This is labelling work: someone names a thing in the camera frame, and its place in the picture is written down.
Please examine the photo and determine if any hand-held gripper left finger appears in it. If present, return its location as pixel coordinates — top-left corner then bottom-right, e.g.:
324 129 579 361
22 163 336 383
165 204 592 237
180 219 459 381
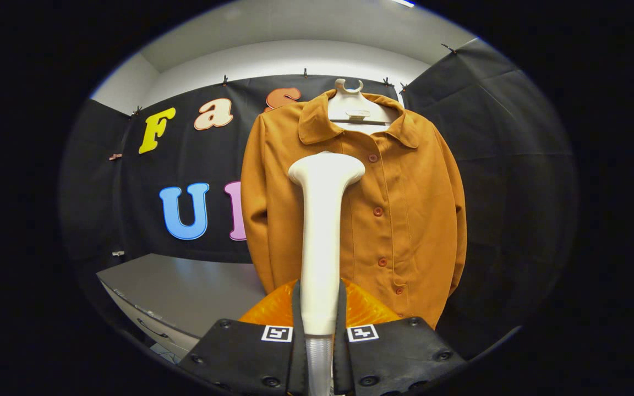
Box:
178 279 309 396

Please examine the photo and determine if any white clothes hanger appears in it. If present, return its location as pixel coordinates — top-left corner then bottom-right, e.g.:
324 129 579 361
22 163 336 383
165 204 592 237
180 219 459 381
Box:
328 78 400 135

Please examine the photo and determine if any orange button shirt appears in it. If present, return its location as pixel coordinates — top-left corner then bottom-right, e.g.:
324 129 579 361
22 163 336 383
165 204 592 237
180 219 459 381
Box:
240 89 467 329

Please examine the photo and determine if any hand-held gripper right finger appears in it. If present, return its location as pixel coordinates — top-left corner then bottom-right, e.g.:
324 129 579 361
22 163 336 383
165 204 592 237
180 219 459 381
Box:
332 278 467 396

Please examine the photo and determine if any grey cabinet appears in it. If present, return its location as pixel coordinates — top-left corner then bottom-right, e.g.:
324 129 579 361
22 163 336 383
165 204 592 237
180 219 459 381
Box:
96 253 267 365

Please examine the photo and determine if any white garment steamer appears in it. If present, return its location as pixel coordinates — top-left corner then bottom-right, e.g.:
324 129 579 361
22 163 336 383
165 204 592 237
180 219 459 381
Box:
288 151 366 396

